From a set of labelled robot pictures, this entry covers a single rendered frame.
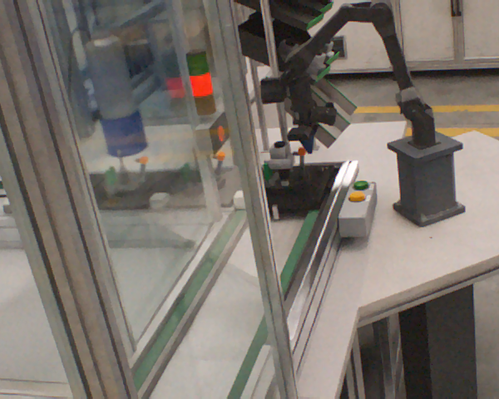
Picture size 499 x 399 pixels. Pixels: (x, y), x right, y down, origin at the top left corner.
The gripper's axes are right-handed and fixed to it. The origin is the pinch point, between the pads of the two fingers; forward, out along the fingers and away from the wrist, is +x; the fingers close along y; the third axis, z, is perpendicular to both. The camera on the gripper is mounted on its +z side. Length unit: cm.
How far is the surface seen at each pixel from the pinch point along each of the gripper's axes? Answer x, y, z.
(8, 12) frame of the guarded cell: -65, -134, 15
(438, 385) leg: 77, -6, 29
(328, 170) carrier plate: 12.4, 7.9, 2.4
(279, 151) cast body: 1.4, -2.3, -8.0
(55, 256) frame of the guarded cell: -44, -134, 13
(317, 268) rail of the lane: 13.4, -43.9, 9.4
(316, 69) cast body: -12.7, 25.3, -1.1
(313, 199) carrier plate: 12.2, -10.4, 1.6
